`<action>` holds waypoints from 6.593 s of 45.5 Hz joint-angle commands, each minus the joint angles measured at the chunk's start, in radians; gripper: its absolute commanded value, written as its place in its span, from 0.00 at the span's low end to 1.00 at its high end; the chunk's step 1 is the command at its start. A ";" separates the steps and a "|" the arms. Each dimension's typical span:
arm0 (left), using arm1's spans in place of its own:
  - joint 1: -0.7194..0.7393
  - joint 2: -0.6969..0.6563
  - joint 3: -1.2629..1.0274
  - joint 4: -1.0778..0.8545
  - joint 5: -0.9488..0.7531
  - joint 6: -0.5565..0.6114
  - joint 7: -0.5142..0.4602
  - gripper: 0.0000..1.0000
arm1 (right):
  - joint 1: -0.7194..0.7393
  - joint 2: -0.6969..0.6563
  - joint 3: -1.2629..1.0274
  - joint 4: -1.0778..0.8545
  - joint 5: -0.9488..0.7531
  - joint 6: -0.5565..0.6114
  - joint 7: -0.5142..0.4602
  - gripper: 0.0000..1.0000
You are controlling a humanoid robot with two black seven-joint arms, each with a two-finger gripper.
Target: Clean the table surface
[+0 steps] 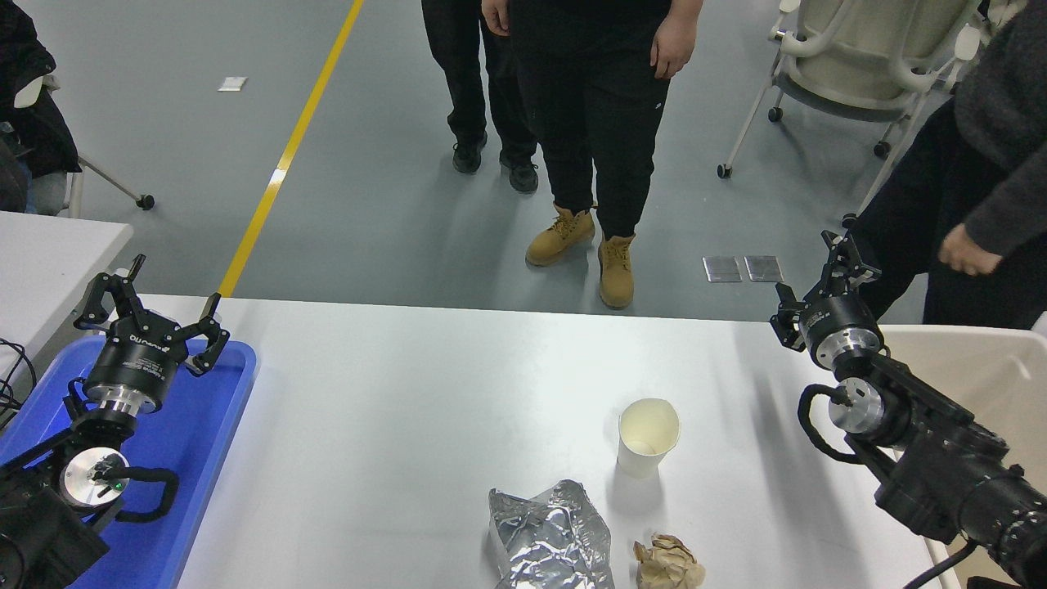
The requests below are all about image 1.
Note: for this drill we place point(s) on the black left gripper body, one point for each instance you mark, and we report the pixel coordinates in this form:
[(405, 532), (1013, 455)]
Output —
[(135, 364)]

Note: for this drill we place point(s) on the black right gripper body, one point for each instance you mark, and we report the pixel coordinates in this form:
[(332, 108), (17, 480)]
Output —
[(834, 319)]

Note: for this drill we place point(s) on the white paper cup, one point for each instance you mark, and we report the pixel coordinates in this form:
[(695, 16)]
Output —
[(638, 462)]

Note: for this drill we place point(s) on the tan paper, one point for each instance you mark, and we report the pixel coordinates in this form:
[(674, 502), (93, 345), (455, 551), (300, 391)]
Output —
[(667, 564)]

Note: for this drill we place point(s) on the silver foil tray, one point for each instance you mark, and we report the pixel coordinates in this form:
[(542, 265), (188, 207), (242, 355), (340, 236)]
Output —
[(548, 540)]

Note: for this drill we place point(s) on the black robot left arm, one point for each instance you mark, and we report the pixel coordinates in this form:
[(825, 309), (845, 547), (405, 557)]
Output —
[(33, 523)]

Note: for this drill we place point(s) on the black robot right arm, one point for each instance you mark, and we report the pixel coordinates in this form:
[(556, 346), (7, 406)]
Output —
[(941, 474)]

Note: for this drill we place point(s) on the person's left forearm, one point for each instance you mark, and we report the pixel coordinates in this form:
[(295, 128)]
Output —
[(691, 6)]

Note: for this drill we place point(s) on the person's left hand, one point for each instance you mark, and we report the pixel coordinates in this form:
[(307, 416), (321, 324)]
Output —
[(969, 252), (675, 45)]

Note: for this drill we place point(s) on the person's right hand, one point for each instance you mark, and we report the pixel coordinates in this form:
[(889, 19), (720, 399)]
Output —
[(496, 15)]

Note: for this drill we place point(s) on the silver floor plate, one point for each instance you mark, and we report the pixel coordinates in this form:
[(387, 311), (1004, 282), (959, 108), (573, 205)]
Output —
[(722, 269), (764, 268)]

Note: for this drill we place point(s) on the white side table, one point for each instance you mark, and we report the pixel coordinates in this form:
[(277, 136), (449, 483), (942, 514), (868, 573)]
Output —
[(49, 262)]

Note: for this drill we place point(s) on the blue plastic tray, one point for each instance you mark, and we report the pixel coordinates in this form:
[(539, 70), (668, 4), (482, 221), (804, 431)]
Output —
[(204, 425)]

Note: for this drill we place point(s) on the large pale bin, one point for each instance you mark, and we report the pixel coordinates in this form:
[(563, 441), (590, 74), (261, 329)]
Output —
[(981, 376)]

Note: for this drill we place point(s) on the person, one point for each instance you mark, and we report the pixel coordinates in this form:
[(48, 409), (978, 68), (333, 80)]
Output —
[(1006, 123), (470, 82), (33, 131), (589, 123)]

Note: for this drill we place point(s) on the white wheeled office chair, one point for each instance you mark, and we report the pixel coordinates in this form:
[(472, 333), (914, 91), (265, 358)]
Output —
[(859, 49)]

